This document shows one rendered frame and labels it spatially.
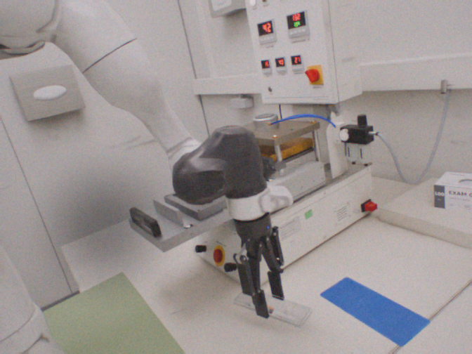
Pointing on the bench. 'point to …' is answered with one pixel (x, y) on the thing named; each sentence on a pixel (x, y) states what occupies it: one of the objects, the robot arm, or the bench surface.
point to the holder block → (199, 211)
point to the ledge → (428, 215)
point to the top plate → (282, 128)
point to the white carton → (454, 192)
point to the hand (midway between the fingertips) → (268, 295)
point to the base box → (321, 217)
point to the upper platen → (289, 149)
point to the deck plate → (320, 187)
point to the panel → (219, 234)
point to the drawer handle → (145, 220)
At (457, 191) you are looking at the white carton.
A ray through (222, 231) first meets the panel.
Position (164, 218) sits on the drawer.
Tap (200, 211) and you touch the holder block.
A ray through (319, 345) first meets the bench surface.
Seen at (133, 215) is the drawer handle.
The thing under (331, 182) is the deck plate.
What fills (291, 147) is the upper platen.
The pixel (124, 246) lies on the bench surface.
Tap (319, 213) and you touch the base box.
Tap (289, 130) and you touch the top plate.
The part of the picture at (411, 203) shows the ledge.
